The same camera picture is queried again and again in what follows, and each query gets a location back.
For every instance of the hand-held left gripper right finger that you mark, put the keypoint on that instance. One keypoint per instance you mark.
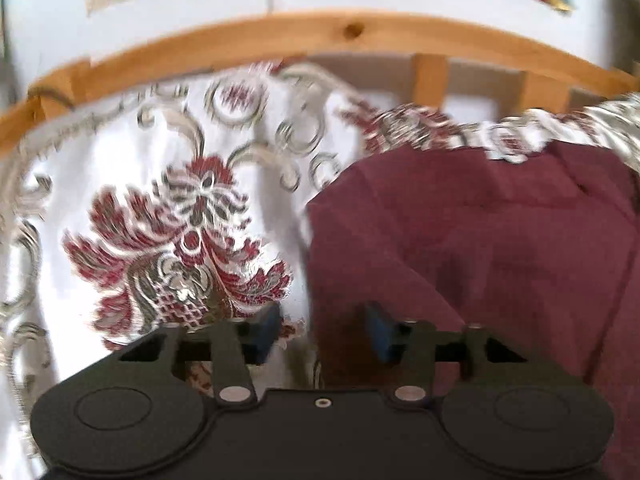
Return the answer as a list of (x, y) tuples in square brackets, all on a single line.
[(378, 333)]

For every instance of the wooden bed rail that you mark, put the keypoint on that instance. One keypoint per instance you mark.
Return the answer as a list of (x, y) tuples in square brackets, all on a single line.
[(250, 35)]

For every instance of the maroon small garment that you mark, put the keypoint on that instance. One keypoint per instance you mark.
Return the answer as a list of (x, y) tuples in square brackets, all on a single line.
[(475, 235)]

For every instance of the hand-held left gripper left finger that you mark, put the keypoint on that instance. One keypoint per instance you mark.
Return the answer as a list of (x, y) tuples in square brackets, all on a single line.
[(268, 331)]

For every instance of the white floral bedspread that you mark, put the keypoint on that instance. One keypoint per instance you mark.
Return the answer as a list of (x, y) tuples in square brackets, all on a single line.
[(125, 160)]

